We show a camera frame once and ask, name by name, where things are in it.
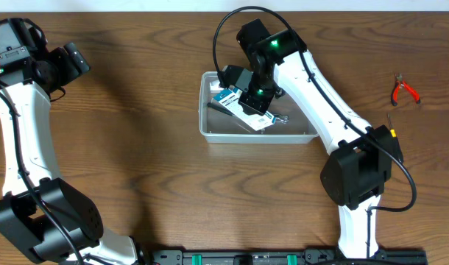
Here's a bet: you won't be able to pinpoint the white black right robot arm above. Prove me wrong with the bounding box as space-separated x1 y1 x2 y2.
219 19 399 258

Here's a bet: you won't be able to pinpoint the white teal screwdriver box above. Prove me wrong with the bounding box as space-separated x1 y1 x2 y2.
213 88 275 131

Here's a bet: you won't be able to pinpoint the clear plastic container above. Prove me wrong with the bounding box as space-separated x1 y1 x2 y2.
198 71 319 144

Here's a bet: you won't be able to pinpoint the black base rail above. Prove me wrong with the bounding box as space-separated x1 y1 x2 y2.
145 248 428 265

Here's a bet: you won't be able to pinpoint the red black handled pliers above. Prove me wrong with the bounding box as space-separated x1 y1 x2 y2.
390 72 421 107

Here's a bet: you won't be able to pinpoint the yellow black screwdriver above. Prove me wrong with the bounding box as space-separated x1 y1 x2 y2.
386 113 397 138

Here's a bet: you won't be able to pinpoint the silver offset ring wrench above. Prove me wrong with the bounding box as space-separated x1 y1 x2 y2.
275 114 289 124

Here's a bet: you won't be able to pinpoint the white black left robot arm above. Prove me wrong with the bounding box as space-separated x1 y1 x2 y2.
0 18 146 264

